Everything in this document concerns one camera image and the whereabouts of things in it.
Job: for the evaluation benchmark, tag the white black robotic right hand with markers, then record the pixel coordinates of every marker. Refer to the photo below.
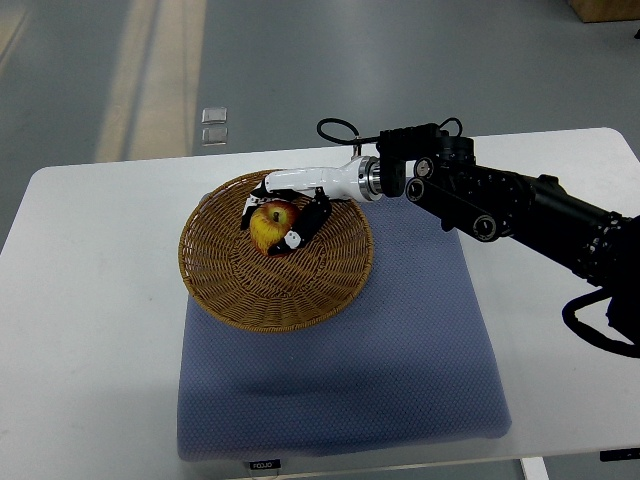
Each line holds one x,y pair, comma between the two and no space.
358,180

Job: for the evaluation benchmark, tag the red yellow apple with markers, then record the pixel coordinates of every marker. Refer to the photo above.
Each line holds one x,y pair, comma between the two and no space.
270,223

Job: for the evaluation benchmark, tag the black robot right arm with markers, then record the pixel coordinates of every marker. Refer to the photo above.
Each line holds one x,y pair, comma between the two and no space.
437,172

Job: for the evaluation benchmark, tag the brown wicker basket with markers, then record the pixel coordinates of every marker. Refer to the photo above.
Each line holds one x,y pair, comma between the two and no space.
234,283

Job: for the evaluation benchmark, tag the lower metal floor plate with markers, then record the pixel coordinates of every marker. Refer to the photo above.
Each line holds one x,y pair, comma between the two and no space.
214,136

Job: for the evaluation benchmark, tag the metal floor plate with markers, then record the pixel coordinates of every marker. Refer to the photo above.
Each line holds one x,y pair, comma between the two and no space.
214,115
214,136

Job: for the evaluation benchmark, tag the upper metal floor plate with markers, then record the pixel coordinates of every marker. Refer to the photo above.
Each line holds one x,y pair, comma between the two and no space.
214,115

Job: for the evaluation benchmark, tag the blue quilted mat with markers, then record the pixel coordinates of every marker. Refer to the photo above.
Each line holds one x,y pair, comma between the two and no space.
408,361

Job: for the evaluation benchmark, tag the brown cardboard box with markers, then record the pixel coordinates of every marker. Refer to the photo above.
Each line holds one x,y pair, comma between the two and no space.
598,11

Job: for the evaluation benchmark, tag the black label tag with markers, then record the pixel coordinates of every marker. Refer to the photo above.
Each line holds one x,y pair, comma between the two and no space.
274,464

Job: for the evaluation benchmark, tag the white table leg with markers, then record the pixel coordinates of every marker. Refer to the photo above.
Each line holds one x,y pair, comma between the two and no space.
534,468

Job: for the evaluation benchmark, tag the black table bracket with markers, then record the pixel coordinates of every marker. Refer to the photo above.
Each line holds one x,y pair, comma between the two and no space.
619,455

